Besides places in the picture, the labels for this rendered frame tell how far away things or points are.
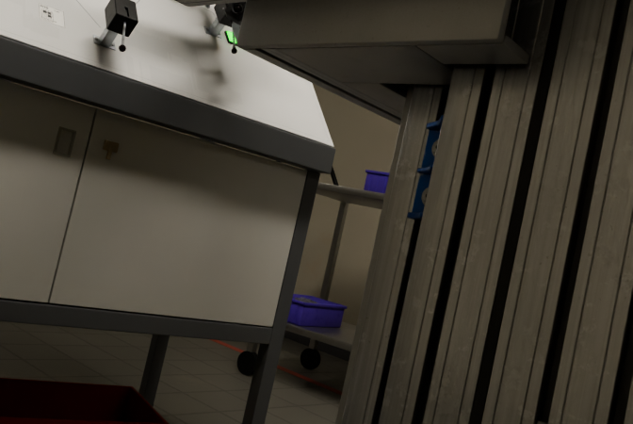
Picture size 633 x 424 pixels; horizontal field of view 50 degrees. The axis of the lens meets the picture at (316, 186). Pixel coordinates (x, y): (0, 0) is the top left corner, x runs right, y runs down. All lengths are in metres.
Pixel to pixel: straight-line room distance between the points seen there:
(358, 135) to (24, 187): 2.90
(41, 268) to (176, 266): 0.29
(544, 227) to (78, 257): 1.09
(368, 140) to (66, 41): 2.80
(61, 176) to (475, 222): 1.02
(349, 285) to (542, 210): 3.44
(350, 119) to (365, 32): 3.59
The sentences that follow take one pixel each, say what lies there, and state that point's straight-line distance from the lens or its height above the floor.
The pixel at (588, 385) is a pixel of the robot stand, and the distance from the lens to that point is 0.48.
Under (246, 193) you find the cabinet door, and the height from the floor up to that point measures 0.70.
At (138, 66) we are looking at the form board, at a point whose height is 0.90.
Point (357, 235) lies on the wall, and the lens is 3.92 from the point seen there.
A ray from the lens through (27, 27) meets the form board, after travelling 1.39.
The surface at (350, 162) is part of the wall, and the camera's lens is 4.05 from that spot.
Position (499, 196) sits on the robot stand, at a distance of 0.52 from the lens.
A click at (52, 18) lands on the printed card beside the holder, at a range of 1.45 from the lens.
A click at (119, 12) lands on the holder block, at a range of 1.38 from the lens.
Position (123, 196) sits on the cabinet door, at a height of 0.64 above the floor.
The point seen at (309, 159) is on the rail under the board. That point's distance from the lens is 1.64.
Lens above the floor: 0.65
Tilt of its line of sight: 4 degrees up
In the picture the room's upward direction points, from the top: 13 degrees clockwise
